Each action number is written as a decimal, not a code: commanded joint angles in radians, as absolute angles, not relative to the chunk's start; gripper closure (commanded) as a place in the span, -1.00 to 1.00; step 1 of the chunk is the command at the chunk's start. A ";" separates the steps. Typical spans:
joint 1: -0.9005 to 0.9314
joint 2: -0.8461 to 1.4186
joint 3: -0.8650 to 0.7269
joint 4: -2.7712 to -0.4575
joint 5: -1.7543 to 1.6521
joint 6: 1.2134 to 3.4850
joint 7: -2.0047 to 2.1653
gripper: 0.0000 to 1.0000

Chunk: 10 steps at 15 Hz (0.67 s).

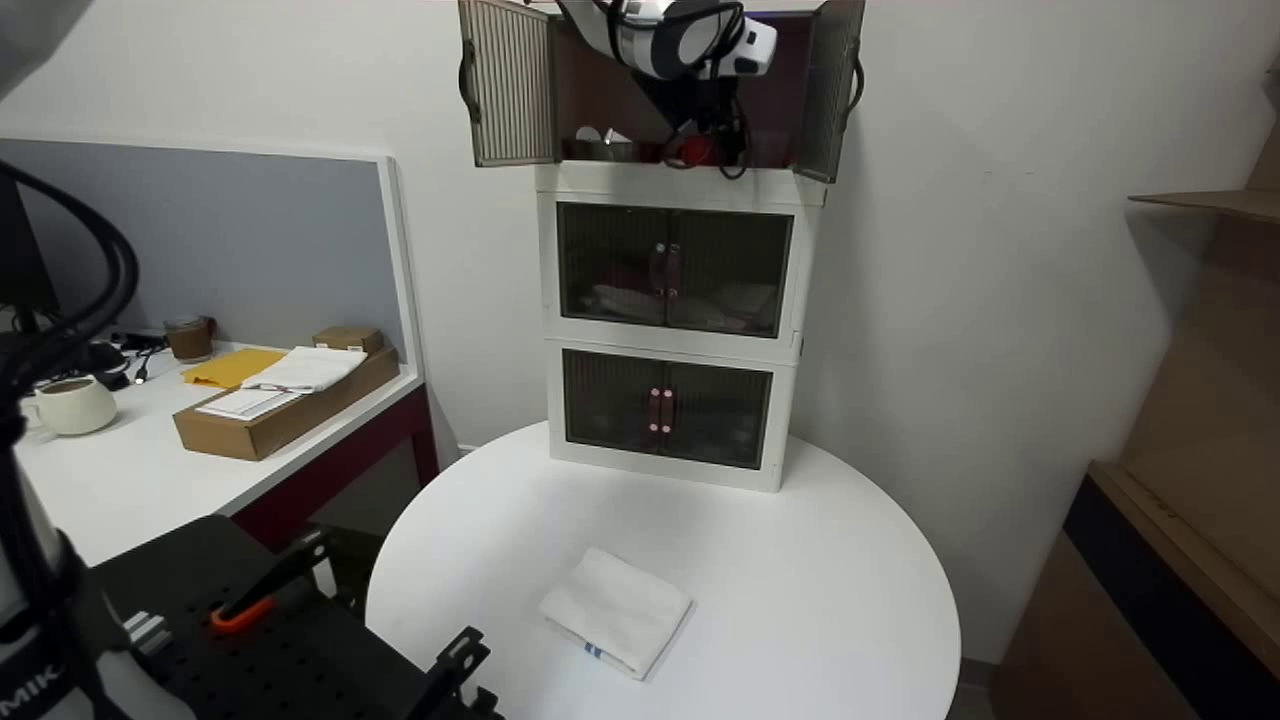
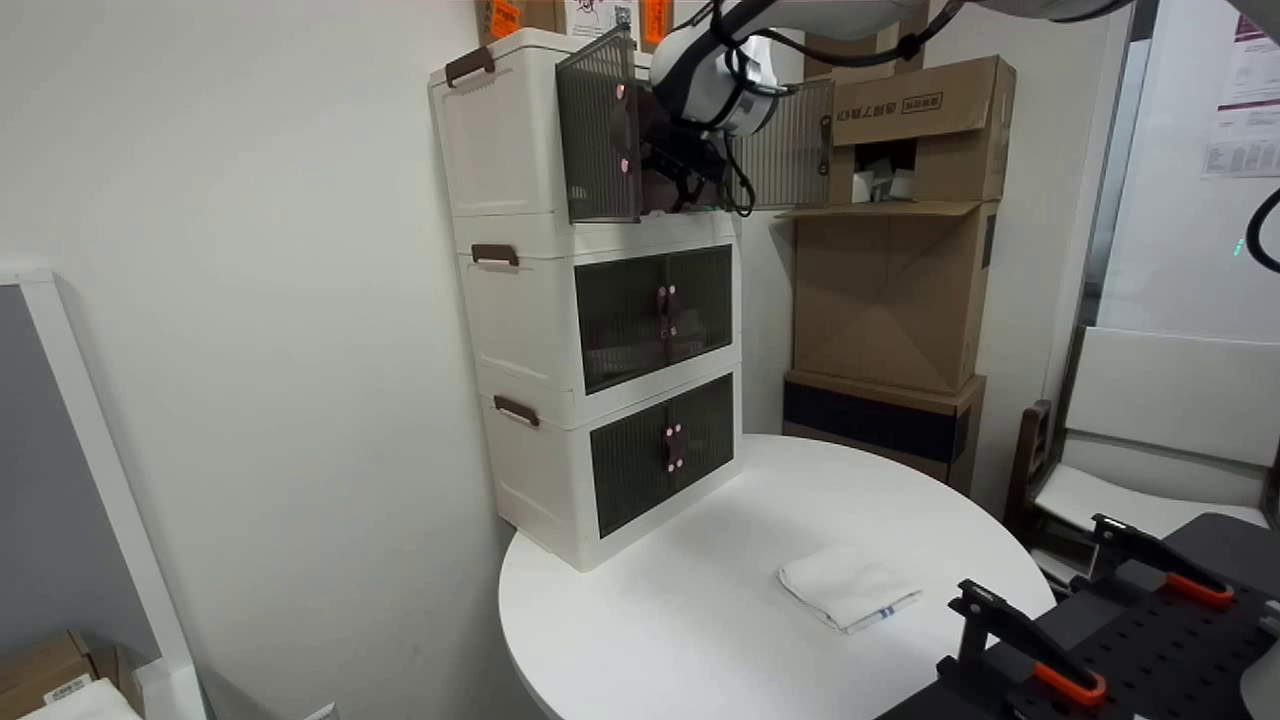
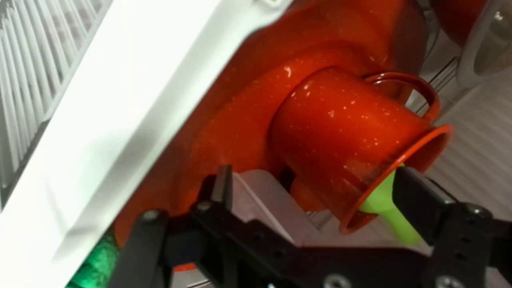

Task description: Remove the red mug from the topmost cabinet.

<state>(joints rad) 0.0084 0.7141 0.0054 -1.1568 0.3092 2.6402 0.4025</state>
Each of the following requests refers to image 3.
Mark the white stacked cabinet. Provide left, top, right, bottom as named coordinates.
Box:
left=0, top=0, right=512, bottom=288

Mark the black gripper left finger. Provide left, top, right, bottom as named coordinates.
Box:
left=108, top=165, right=252, bottom=288

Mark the red enamel mug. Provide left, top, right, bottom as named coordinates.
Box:
left=268, top=65, right=454, bottom=235

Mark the green utensil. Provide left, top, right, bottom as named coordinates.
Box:
left=358, top=169, right=428, bottom=248

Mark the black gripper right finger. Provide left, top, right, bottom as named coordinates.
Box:
left=396, top=166, right=512, bottom=288

